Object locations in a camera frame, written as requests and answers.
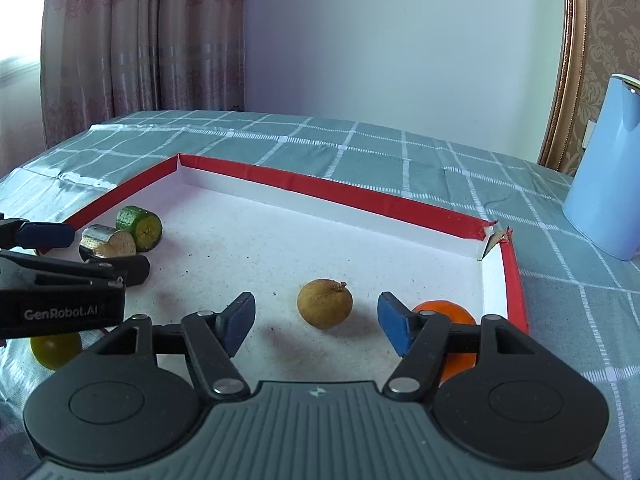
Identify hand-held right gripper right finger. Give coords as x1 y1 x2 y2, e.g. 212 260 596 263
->
377 291 539 404

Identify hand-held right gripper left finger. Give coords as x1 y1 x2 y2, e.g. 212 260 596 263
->
95 291 257 401

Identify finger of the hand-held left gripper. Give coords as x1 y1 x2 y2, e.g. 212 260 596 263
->
0 217 76 252
80 254 151 289

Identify yellow-green round fruit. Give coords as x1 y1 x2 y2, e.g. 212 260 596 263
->
30 330 83 371

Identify orange tangerine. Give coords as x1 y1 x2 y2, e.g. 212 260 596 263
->
411 299 478 386

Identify brown longan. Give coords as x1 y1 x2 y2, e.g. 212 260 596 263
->
297 280 354 330

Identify red-edged white cardboard tray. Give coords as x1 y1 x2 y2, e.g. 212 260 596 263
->
35 153 530 392

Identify green checkered tablecloth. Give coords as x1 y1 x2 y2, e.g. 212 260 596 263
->
0 109 640 480

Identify patterned pink curtain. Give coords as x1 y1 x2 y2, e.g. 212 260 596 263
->
40 0 247 151

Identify light blue jug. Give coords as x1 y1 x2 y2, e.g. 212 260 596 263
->
562 73 640 262

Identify gold moulded frame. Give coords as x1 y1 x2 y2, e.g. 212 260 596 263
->
537 0 594 172

